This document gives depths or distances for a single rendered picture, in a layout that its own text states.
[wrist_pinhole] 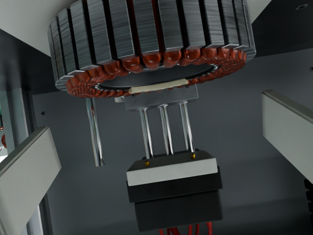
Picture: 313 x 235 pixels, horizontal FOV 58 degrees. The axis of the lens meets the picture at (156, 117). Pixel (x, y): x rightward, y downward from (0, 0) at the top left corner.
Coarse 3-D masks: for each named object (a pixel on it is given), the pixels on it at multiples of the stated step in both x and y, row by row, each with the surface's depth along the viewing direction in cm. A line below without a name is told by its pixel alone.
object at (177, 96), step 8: (176, 88) 28; (184, 88) 28; (192, 88) 28; (136, 96) 29; (144, 96) 29; (152, 96) 29; (160, 96) 29; (168, 96) 29; (176, 96) 28; (184, 96) 28; (192, 96) 28; (128, 104) 29; (136, 104) 29; (144, 104) 29; (152, 104) 29; (160, 104) 29; (168, 104) 30; (176, 104) 31
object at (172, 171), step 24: (144, 120) 31; (168, 120) 31; (144, 144) 31; (168, 144) 30; (192, 144) 30; (144, 168) 19; (168, 168) 19; (192, 168) 19; (216, 168) 18; (144, 192) 21; (168, 192) 21; (192, 192) 21; (216, 192) 21; (144, 216) 21; (168, 216) 21; (192, 216) 21; (216, 216) 21
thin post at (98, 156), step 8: (88, 104) 24; (88, 112) 24; (96, 112) 24; (88, 120) 24; (96, 120) 24; (96, 128) 24; (96, 136) 24; (96, 144) 24; (96, 152) 24; (96, 160) 24
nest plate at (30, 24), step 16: (0, 0) 12; (16, 0) 12; (32, 0) 12; (48, 0) 12; (64, 0) 13; (256, 0) 16; (0, 16) 13; (16, 16) 13; (32, 16) 14; (48, 16) 14; (256, 16) 19; (16, 32) 15; (32, 32) 16; (48, 48) 19
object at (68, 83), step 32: (96, 0) 11; (128, 0) 12; (160, 0) 11; (192, 0) 11; (224, 0) 12; (64, 32) 12; (96, 32) 11; (128, 32) 11; (160, 32) 12; (192, 32) 11; (224, 32) 12; (64, 64) 13; (96, 64) 12; (128, 64) 12; (160, 64) 13; (192, 64) 18; (224, 64) 14; (96, 96) 18; (128, 96) 21
